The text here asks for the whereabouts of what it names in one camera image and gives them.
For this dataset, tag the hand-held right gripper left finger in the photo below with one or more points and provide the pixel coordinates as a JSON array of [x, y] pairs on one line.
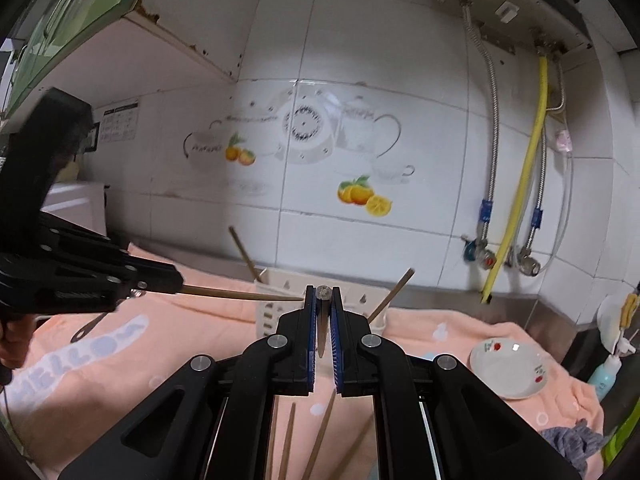
[[311, 350]]

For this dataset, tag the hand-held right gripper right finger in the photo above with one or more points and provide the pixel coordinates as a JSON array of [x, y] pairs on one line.
[[336, 355]]

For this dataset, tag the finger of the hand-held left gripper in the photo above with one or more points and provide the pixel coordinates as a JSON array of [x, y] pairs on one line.
[[150, 275]]

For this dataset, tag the wooden chopstick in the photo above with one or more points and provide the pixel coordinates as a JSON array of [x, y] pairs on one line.
[[240, 294], [245, 255], [322, 310], [395, 292]]

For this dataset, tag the cream plastic utensil holder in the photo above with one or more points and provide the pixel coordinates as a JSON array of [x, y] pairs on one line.
[[270, 317]]

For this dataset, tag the person's left hand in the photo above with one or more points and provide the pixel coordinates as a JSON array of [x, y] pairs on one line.
[[15, 345]]

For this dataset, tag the peach printed towel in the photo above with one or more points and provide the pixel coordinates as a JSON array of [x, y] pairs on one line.
[[150, 340]]

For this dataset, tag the white microwave oven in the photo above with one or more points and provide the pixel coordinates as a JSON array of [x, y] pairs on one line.
[[75, 200]]

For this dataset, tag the metal ladle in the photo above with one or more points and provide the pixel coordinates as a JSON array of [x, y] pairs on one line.
[[87, 329]]

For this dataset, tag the white ceramic dish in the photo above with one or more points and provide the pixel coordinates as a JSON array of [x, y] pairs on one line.
[[505, 370]]

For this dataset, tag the metal pipe valve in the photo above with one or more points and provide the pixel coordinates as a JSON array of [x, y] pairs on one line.
[[529, 262]]

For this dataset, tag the grey knit cloth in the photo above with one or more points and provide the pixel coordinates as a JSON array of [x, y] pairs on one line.
[[575, 445]]

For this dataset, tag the blue plastic bottle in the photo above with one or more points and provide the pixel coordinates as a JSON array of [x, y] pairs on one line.
[[603, 377]]

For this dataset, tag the white rice paddle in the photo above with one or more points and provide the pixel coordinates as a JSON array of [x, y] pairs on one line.
[[610, 322]]

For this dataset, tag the green plastic container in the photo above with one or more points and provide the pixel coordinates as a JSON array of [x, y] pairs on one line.
[[622, 435]]

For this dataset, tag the black wall socket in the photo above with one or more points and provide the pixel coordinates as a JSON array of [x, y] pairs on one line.
[[92, 137]]

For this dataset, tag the wall notice sticker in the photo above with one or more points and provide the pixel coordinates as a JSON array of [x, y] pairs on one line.
[[120, 122]]

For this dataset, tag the green wall cabinet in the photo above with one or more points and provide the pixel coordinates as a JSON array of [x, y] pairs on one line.
[[75, 5]]

